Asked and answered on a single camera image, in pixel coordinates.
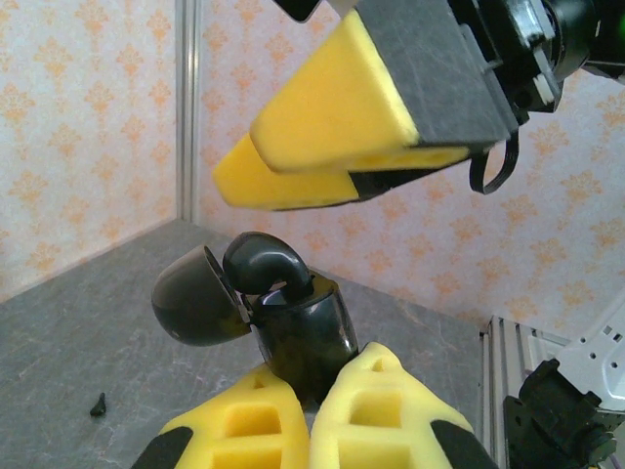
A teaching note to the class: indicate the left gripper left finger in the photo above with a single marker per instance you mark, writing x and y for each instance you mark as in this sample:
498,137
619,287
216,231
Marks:
244,425

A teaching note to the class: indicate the long aluminium base rail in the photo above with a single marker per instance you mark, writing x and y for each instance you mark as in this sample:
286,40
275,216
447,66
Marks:
508,342

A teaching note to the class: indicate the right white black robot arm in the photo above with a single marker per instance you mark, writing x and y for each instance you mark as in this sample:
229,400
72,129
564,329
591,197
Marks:
595,352

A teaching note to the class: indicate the aluminium frame post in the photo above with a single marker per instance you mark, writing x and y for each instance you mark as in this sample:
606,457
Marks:
189,122

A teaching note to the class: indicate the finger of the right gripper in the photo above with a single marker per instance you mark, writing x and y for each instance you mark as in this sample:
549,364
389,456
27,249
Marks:
293,190
371,98

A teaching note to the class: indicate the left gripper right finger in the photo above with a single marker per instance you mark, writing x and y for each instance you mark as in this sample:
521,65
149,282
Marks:
381,420

